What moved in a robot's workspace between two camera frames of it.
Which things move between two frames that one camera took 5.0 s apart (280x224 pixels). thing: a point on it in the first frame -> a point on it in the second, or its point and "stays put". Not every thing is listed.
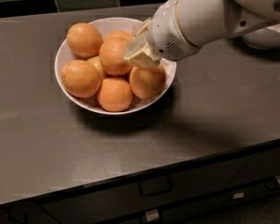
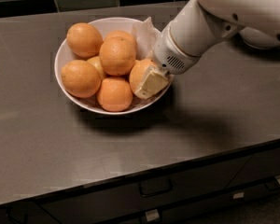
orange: [80, 79] stays put
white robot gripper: [164, 32] -> [168, 51]
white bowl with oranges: [91, 73] stays put
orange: [84, 40] stays put
